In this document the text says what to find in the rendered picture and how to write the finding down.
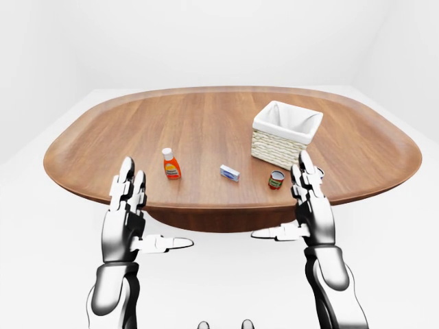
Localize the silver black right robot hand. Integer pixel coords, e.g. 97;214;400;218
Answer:
250;149;336;248

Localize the small blue white box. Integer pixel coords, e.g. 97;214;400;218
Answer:
219;164;241;183

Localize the orange ketchup bottle white cap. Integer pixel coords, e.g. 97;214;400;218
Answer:
161;147;182;180

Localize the woven basket white liner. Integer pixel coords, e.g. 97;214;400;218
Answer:
250;100;324;171

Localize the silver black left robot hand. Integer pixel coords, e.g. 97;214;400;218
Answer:
101;156;195;264

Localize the red tin can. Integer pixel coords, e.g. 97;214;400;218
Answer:
268;170;286;191

